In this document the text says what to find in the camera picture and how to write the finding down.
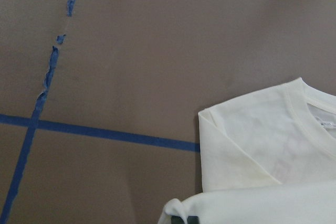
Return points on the cream long-sleeve shirt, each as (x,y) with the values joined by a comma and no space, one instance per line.
(266,157)

